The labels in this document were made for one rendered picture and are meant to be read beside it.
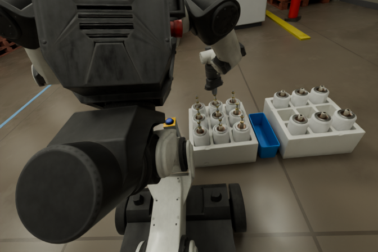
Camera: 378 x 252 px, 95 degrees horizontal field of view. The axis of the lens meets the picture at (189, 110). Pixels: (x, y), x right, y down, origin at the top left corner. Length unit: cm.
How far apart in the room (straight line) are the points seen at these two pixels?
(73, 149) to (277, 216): 97
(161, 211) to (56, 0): 63
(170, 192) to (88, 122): 46
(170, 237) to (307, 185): 79
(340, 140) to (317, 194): 32
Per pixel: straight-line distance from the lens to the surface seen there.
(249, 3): 340
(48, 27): 35
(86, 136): 31
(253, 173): 116
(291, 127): 114
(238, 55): 69
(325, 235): 111
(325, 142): 124
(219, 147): 103
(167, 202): 71
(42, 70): 70
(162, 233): 70
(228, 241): 85
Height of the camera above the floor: 99
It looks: 39 degrees down
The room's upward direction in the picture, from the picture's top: 12 degrees counter-clockwise
